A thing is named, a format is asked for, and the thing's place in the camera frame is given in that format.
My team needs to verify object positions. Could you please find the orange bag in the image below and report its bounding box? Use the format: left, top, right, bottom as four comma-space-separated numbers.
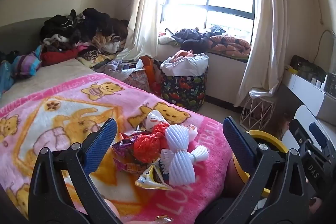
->
142, 55, 162, 96

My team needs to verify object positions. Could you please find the red plastic bag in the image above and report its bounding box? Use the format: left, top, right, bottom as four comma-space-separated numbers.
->
132, 123, 169, 165

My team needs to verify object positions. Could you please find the black bin with yellow rim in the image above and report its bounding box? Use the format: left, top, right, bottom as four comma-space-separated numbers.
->
226, 130, 288, 198

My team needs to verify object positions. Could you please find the dark jacket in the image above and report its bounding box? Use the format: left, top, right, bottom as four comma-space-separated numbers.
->
171, 25, 227, 50

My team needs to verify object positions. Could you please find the green camouflage bag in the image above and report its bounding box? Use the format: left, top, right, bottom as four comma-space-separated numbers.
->
290, 55, 328, 83

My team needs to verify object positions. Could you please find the beige bed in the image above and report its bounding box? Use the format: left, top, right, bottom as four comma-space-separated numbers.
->
0, 17, 237, 224

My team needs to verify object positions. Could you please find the striped purple cloth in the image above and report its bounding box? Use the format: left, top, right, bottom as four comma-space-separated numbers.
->
13, 52, 43, 80

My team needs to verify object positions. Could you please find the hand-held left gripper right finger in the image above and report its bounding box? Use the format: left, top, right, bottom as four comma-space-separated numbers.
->
223, 116, 319, 224

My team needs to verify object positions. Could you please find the cream curtain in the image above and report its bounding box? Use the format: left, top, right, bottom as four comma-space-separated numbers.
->
233, 0, 292, 107
115, 0, 174, 62

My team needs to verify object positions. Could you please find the lavender white cloth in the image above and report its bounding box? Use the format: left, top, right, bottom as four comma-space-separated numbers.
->
100, 58, 144, 81

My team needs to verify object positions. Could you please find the gold snack wrapper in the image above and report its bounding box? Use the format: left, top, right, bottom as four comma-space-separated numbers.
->
135, 158, 174, 191

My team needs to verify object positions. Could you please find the orange patterned quilt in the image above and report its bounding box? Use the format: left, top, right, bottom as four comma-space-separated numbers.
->
208, 35, 252, 58

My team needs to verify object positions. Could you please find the white wire stool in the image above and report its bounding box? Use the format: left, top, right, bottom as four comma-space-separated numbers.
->
240, 88, 279, 133

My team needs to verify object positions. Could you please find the orange purple snack wrapper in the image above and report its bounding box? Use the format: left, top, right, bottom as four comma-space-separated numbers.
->
114, 157, 151, 175

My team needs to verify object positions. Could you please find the person's left hand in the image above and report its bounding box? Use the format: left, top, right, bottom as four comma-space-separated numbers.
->
104, 199, 175, 224

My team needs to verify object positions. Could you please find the person's right hand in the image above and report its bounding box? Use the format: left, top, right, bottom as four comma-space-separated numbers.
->
306, 196, 326, 216

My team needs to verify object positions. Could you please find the light blue cloth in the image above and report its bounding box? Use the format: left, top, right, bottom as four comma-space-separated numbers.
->
0, 60, 16, 94

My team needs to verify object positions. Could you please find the pile of clothes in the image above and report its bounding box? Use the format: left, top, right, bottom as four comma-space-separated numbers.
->
39, 7, 130, 68

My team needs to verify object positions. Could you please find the floral patterned cushion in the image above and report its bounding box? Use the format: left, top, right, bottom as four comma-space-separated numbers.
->
123, 70, 152, 94

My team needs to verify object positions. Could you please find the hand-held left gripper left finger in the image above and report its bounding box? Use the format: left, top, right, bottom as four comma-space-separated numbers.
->
28, 118, 122, 224

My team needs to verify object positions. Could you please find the pink bear-print blanket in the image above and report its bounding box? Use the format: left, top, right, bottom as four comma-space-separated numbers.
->
0, 74, 234, 224

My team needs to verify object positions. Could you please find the large white plastic bag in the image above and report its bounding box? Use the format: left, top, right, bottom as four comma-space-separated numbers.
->
160, 52, 209, 78

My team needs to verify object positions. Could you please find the white desk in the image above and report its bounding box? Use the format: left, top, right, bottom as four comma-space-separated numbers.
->
282, 67, 336, 126

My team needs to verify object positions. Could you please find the light pillow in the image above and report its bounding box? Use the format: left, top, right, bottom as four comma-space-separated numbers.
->
158, 34, 174, 45

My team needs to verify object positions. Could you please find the white foam fruit net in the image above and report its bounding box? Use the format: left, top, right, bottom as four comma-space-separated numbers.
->
160, 124, 211, 187

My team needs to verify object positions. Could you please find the dinosaur print laundry basket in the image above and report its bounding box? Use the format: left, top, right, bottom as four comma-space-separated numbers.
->
160, 67, 209, 111

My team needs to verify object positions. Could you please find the white window bench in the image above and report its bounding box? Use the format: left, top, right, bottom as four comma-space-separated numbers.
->
157, 43, 249, 109

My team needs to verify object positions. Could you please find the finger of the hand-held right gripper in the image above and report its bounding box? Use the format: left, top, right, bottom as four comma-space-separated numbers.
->
289, 118, 312, 151
309, 122, 332, 154

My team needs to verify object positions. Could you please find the pink cloth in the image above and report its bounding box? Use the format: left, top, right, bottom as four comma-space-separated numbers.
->
169, 50, 196, 63

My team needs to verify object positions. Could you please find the white bag with red print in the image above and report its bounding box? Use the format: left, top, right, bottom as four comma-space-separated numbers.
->
145, 109, 169, 133

